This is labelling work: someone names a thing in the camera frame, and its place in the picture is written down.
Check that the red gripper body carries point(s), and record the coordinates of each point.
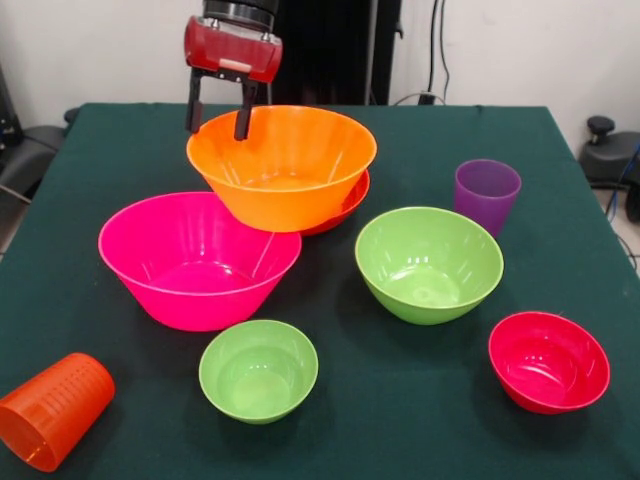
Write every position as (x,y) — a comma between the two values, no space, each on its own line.
(230,47)

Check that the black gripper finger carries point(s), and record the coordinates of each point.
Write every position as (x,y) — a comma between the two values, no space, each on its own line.
(245,115)
(194,107)

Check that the large orange bowl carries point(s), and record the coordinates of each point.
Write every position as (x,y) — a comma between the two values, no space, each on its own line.
(290,200)

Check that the red-orange bowl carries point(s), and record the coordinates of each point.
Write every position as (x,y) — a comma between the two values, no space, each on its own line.
(350,205)

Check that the large pink bowl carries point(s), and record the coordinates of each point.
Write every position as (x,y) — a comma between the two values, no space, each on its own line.
(190,300)

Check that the large green bowl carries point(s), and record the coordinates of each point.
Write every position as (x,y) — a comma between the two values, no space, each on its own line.
(425,270)

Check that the purple cup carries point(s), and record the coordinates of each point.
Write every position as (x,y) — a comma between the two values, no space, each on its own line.
(485,200)

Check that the small green bowl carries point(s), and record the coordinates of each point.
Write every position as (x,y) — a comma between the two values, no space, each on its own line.
(257,380)

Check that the red-orange cup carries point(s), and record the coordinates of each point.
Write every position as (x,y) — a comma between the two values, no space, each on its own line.
(55,405)

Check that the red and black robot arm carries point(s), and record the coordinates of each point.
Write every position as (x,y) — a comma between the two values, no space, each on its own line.
(240,10)

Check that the dark green table cloth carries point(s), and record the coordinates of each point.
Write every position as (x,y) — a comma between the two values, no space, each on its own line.
(350,450)

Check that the small pink bowl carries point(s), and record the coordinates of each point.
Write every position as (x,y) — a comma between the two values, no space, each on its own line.
(547,365)

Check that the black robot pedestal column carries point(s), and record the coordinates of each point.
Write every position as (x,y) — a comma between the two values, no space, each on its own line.
(330,50)

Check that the black pedestal leg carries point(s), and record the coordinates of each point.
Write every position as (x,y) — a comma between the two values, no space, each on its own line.
(607,160)
(30,155)

